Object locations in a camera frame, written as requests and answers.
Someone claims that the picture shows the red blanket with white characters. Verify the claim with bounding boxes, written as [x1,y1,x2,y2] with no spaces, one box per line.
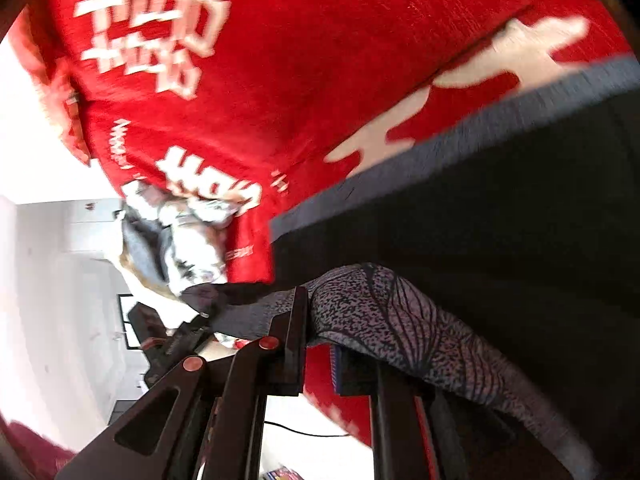
[6,0,637,449]

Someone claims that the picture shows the crumpled white patterned clothes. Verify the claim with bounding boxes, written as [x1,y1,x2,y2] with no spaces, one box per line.
[120,180,240,297]

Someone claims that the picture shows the black pants with patterned waistband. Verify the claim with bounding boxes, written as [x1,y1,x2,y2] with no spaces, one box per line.
[184,58,639,479]

